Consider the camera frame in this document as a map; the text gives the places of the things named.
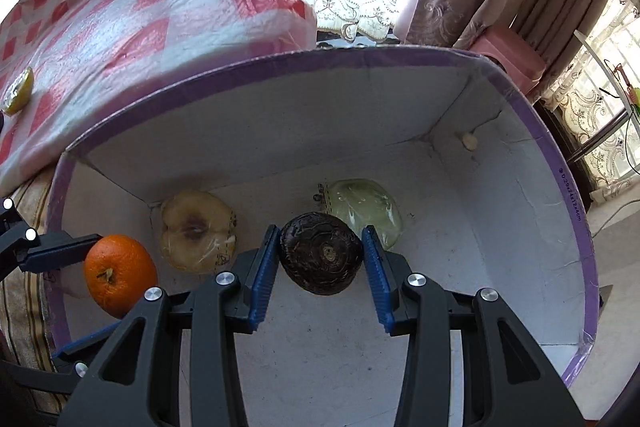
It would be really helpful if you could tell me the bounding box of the white cardboard box purple rim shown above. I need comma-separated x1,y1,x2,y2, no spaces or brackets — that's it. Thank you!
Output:
45,47,601,390

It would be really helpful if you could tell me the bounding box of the red checkered bundle in plastic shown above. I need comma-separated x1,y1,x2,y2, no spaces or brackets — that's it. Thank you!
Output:
0,0,318,198

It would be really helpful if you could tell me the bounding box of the orange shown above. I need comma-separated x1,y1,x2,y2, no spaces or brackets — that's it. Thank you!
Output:
83,234,159,319

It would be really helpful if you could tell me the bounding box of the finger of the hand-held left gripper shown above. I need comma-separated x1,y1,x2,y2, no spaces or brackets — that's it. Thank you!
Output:
0,321,122,396
0,197,104,281

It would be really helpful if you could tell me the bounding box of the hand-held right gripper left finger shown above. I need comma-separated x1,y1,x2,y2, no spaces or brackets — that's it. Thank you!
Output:
57,224,282,427

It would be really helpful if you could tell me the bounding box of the floral lace window curtain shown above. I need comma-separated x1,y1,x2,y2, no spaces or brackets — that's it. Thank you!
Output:
542,0,640,205

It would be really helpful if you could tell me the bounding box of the plastic apple half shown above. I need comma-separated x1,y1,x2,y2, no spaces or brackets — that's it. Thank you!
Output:
160,190,238,275
0,67,36,116

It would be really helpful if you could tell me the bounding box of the dark brown round fruit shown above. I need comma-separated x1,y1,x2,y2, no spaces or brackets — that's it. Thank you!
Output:
278,212,364,295

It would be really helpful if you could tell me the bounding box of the white round pedestal table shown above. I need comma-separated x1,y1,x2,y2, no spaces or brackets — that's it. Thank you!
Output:
567,29,640,165

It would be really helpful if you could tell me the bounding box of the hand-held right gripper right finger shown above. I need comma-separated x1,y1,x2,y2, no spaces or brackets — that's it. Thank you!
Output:
361,227,586,427

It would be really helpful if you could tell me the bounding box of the pink plastic stool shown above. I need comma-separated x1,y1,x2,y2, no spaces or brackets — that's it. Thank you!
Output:
470,27,547,104

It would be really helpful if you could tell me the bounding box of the plastic wrapped green fruit half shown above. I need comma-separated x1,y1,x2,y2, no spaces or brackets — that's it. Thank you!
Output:
320,178,402,252

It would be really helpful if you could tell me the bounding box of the striped brown bedding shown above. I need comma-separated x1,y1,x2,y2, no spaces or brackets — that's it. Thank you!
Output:
0,167,68,375

